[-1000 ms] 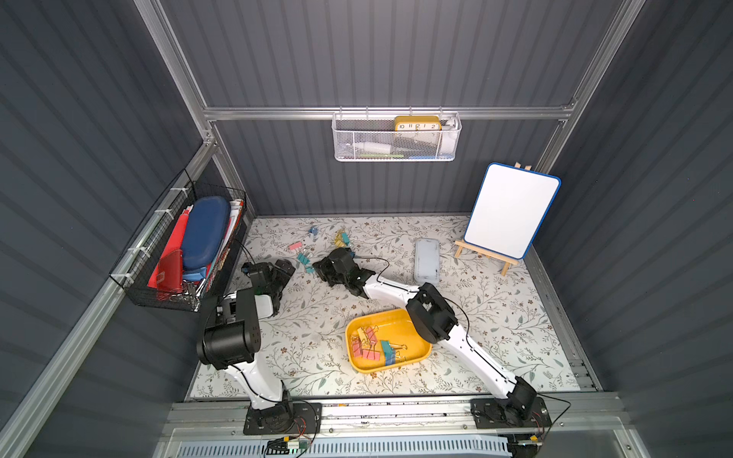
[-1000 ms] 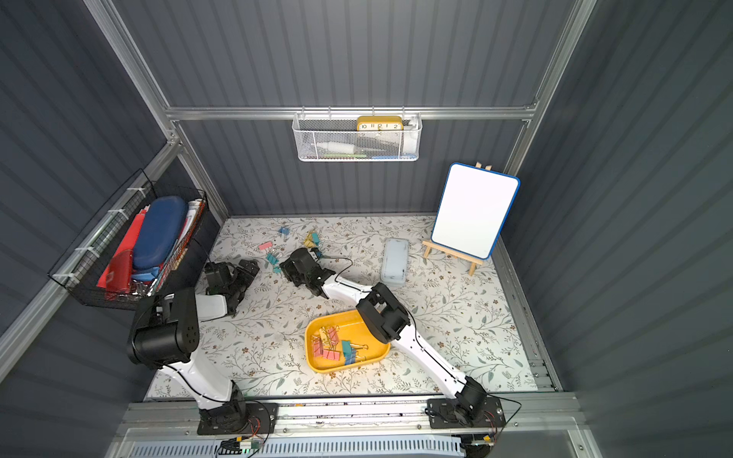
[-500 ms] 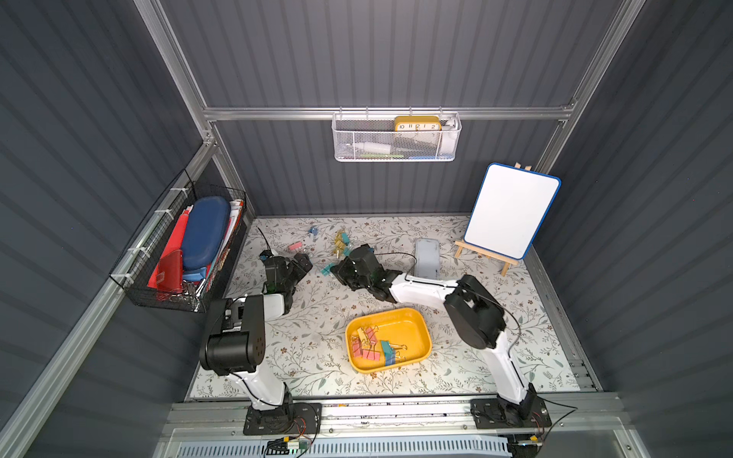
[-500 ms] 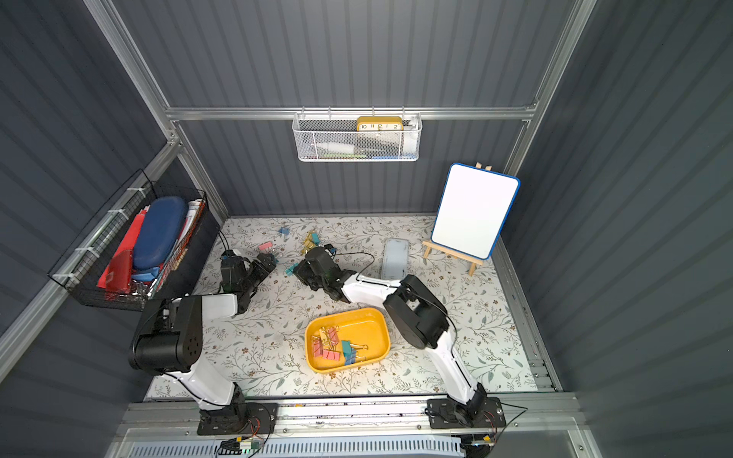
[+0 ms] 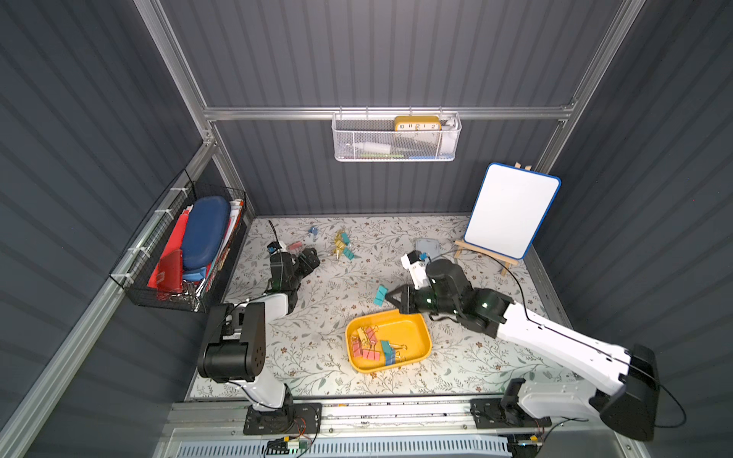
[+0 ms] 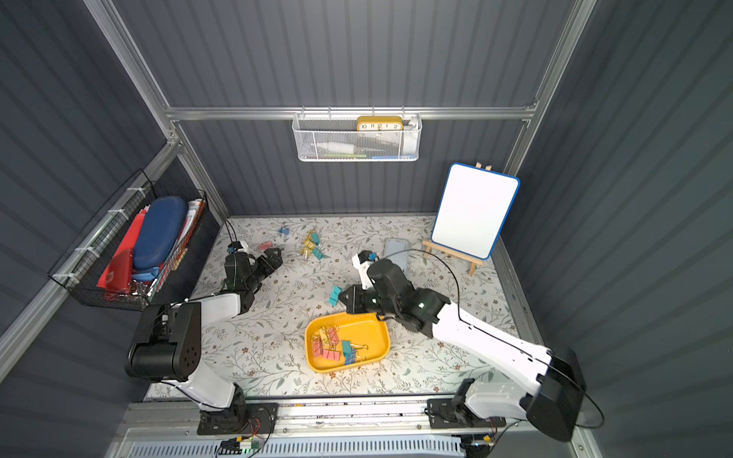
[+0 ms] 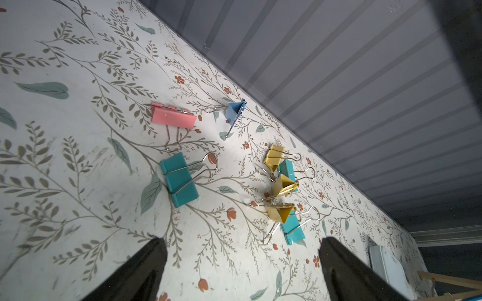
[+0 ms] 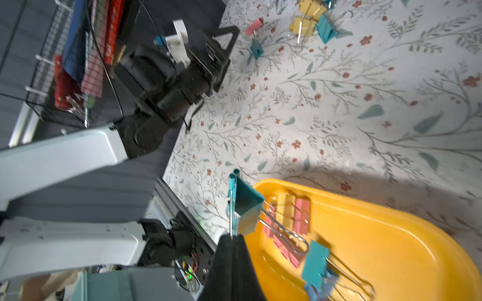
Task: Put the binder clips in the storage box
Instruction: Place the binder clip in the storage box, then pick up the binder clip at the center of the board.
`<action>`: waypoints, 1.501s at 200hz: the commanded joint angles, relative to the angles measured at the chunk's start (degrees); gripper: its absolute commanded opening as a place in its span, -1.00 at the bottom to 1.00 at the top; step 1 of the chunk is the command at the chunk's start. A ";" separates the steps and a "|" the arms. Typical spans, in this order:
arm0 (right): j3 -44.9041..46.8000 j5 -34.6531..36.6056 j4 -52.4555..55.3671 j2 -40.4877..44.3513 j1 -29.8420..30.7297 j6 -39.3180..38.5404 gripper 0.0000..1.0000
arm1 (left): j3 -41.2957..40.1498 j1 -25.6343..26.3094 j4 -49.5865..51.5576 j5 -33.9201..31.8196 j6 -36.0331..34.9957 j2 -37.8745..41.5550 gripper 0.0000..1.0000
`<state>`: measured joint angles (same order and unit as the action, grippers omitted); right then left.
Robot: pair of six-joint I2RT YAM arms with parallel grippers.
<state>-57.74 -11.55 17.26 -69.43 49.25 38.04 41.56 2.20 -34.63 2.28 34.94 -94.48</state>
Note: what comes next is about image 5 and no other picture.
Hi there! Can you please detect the yellow plastic storage box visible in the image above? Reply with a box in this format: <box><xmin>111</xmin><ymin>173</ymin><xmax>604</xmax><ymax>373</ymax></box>
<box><xmin>346</xmin><ymin>309</ymin><xmax>433</xmax><ymax>374</ymax></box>

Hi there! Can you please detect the pink binder clip pair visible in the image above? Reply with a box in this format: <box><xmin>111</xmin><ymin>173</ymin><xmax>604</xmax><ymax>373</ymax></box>
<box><xmin>350</xmin><ymin>326</ymin><xmax>382</xmax><ymax>361</ymax></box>

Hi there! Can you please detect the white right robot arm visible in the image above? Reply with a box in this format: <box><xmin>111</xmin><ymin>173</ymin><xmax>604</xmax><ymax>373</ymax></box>
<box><xmin>387</xmin><ymin>252</ymin><xmax>662</xmax><ymax>442</ymax></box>

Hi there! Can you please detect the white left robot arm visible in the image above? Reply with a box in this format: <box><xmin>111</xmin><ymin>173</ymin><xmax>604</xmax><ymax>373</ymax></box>
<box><xmin>197</xmin><ymin>247</ymin><xmax>321</xmax><ymax>414</ymax></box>

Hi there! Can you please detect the translucent plastic box lid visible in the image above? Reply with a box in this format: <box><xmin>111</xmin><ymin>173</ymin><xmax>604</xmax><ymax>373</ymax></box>
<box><xmin>415</xmin><ymin>238</ymin><xmax>442</xmax><ymax>260</ymax></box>

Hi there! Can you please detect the yellow binder clip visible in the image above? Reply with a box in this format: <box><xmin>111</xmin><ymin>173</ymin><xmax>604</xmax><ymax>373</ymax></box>
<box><xmin>334</xmin><ymin>240</ymin><xmax>347</xmax><ymax>256</ymax></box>

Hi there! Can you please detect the small wooden easel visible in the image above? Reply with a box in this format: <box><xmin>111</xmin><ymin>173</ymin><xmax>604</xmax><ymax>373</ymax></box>
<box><xmin>454</xmin><ymin>240</ymin><xmax>519</xmax><ymax>270</ymax></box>

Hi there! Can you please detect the blue oval case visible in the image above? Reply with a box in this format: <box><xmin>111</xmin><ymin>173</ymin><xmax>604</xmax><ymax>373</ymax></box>
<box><xmin>181</xmin><ymin>196</ymin><xmax>230</xmax><ymax>271</ymax></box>

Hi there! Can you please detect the blue framed whiteboard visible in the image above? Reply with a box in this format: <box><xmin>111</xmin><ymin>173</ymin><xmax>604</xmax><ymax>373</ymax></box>
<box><xmin>464</xmin><ymin>163</ymin><xmax>562</xmax><ymax>260</ymax></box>

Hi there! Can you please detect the red pouch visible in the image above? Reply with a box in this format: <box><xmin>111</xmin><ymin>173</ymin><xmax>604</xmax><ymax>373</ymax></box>
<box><xmin>147</xmin><ymin>249</ymin><xmax>183</xmax><ymax>294</ymax></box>

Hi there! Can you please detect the yellow clock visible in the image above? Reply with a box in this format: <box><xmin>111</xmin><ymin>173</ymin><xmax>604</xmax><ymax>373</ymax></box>
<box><xmin>394</xmin><ymin>116</ymin><xmax>442</xmax><ymax>132</ymax></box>

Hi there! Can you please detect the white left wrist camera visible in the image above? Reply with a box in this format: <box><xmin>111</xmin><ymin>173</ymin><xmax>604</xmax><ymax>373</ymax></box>
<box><xmin>266</xmin><ymin>240</ymin><xmax>287</xmax><ymax>256</ymax></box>

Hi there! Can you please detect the black wire side basket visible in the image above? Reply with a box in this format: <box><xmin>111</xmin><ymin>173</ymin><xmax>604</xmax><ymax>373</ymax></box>
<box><xmin>111</xmin><ymin>173</ymin><xmax>248</xmax><ymax>313</ymax></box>

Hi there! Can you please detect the white wire wall basket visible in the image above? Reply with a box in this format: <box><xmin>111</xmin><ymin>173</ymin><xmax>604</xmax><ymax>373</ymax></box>
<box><xmin>331</xmin><ymin>111</ymin><xmax>463</xmax><ymax>162</ymax></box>

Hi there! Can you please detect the metal base rail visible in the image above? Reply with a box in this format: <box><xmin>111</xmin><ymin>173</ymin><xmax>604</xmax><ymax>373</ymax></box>
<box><xmin>171</xmin><ymin>394</ymin><xmax>625</xmax><ymax>436</ymax></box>

